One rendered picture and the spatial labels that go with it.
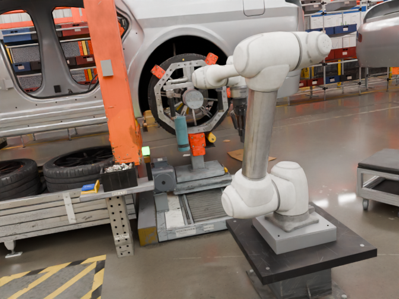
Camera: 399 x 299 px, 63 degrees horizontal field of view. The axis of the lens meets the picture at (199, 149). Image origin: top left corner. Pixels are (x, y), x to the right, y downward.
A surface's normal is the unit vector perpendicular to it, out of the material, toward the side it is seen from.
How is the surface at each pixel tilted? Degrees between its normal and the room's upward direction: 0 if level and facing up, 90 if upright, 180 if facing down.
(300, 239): 90
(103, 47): 90
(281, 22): 90
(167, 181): 90
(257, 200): 104
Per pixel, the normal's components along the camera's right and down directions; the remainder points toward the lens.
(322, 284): 0.21, 0.23
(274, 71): 0.32, 0.57
